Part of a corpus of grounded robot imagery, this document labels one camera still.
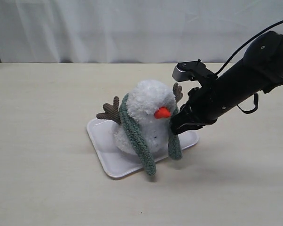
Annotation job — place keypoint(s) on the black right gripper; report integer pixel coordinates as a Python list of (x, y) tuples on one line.
[(203, 108)]

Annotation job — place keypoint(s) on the green fluffy scarf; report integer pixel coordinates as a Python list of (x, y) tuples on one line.
[(144, 127)]

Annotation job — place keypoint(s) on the white plush snowman toy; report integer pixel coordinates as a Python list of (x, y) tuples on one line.
[(148, 87)]

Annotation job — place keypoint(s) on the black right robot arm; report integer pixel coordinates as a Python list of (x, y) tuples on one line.
[(260, 69)]

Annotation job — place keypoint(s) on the white plastic tray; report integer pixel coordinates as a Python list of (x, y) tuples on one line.
[(118, 164)]

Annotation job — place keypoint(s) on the white backdrop curtain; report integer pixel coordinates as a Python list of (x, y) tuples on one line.
[(129, 31)]

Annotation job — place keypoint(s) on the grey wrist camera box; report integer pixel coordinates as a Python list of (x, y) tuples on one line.
[(188, 71)]

